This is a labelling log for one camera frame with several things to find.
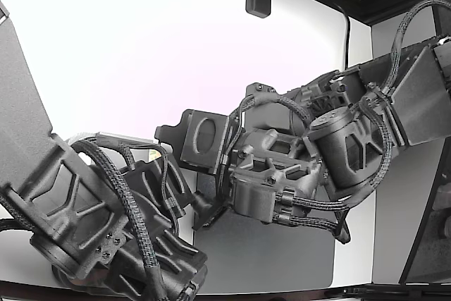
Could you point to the black table edge trim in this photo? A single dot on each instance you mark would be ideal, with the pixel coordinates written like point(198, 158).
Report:
point(282, 297)

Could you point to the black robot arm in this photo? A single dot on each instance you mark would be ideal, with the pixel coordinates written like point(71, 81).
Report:
point(24, 103)
point(415, 103)

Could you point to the grey rounded rectangular mat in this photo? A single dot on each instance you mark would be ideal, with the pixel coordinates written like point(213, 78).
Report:
point(264, 262)

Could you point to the dark mesh enclosure panel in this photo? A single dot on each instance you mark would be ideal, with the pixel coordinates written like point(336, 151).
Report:
point(423, 262)

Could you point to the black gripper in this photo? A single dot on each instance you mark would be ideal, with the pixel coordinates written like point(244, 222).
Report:
point(148, 177)
point(220, 139)

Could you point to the tan tape liner 3M print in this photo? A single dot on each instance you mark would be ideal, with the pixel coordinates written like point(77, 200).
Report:
point(154, 154)

